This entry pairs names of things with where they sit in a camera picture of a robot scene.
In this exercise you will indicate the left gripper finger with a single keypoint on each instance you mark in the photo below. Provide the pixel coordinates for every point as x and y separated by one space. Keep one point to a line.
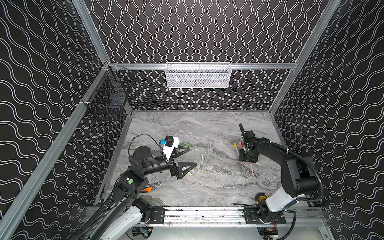
184 169
179 151

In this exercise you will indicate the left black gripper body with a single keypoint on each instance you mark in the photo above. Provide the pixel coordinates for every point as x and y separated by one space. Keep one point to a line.
172 165

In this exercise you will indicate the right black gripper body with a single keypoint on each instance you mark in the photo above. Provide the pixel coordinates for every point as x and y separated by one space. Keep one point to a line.
248 156

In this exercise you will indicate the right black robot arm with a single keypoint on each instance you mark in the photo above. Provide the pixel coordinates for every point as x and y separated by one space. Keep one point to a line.
300 180

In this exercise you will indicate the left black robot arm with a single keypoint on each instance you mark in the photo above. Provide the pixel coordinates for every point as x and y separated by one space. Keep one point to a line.
127 188

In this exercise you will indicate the white pen light green end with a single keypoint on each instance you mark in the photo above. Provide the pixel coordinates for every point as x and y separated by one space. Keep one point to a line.
202 163

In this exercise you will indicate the silver wrench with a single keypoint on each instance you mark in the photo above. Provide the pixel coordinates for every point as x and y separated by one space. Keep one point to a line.
154 184

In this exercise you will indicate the yellow black tape measure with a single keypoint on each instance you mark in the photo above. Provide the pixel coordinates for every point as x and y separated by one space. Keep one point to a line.
260 198

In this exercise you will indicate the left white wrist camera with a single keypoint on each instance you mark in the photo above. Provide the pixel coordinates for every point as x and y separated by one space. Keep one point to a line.
168 145

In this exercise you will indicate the orange handled pliers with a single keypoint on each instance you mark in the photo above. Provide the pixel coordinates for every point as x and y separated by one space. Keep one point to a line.
149 189

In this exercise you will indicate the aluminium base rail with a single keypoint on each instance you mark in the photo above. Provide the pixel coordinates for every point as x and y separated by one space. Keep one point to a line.
224 217

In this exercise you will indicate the white wire mesh basket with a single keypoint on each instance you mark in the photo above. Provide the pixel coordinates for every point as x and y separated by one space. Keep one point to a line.
194 75

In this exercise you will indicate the black wire mesh basket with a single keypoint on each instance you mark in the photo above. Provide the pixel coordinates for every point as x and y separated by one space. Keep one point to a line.
108 101

